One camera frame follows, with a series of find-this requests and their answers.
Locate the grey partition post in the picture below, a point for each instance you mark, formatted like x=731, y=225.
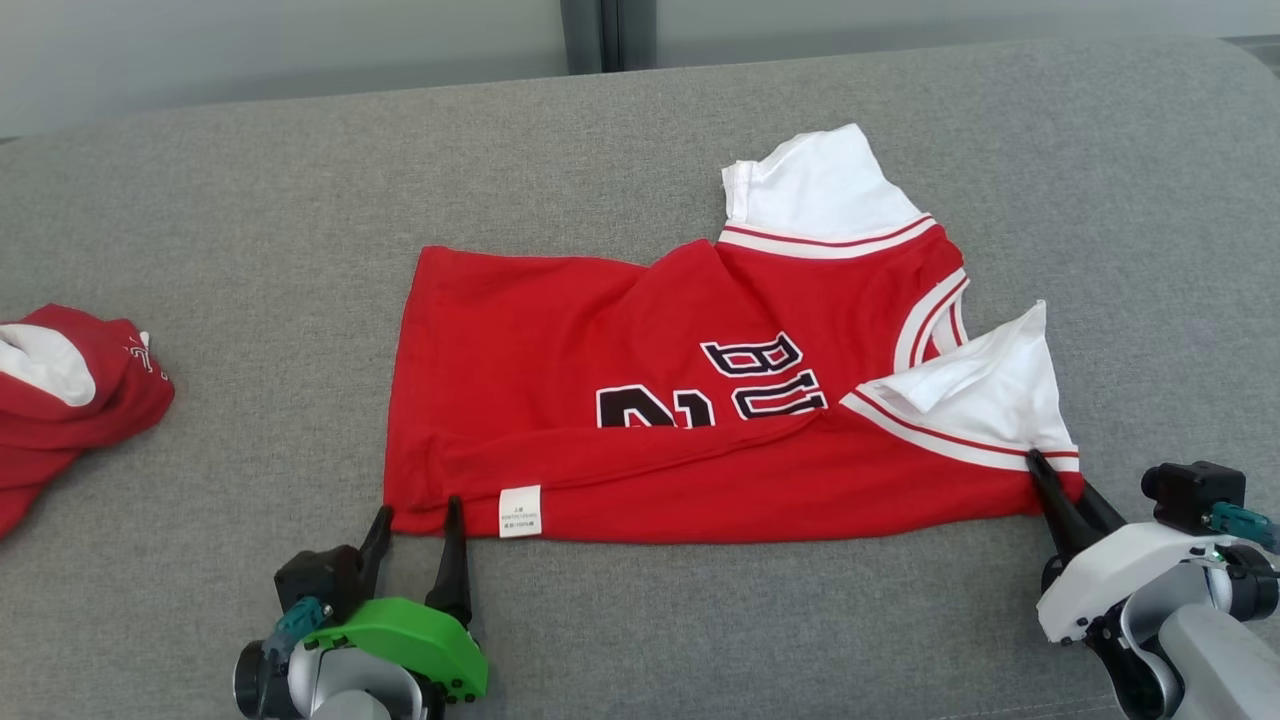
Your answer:
x=605, y=35

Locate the grey fabric sofa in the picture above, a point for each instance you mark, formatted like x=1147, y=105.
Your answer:
x=300, y=200

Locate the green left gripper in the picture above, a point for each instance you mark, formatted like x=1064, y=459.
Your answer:
x=410, y=640

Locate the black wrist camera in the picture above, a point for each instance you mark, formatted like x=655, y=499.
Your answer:
x=320, y=580
x=1190, y=495

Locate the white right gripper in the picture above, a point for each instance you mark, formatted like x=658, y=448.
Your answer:
x=1110, y=575

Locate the red basketball jersey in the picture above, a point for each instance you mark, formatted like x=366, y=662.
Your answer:
x=600, y=350

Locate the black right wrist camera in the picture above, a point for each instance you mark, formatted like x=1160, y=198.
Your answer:
x=1190, y=495

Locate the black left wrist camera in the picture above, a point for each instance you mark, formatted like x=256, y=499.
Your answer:
x=320, y=580

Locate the red shorts white stripe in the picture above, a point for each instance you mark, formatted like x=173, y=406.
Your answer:
x=70, y=420

